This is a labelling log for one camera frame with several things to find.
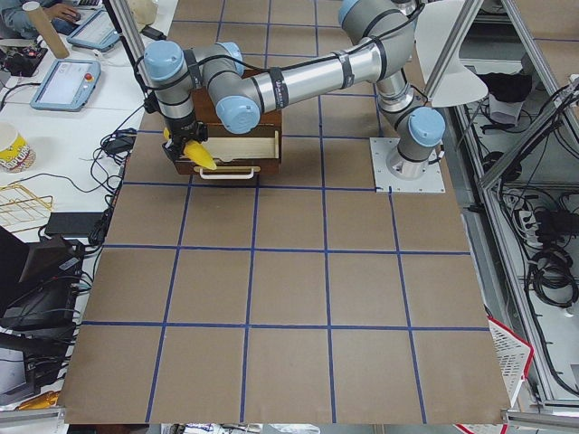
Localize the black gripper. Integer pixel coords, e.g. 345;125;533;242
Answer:
163;115;208;161

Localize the yellow corn cob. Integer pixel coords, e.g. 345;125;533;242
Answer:
163;127;216;170

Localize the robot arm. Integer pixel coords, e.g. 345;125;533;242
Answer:
142;1;445;179

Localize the dark wooden drawer cabinet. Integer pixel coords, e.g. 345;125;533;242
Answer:
172;68;283;137

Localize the blue teach pendant near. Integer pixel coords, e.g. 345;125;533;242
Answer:
30;60;101;112

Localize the blue teach pendant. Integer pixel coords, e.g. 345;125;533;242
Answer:
30;60;101;112
66;9;119;52

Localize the blue teach pendant far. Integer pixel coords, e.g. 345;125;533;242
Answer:
66;9;119;52

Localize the paper popcorn cup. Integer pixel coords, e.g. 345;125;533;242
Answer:
0;121;36;173

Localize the cardboard tube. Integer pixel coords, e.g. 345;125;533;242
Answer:
23;1;76;59

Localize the white lamp shade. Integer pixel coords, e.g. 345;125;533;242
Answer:
414;1;488;108

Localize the red white plastic basket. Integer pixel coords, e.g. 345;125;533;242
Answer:
488;316;534;407

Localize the aluminium frame post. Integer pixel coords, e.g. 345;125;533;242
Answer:
103;0;150;93

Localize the gold wire rack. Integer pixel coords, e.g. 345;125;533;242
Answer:
0;184;53;232

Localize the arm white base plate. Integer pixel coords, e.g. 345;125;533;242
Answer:
369;137;445;194

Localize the orange screwdriver handle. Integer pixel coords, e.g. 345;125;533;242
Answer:
16;391;60;410

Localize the aluminium frame structure right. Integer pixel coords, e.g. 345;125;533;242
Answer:
445;1;578;432

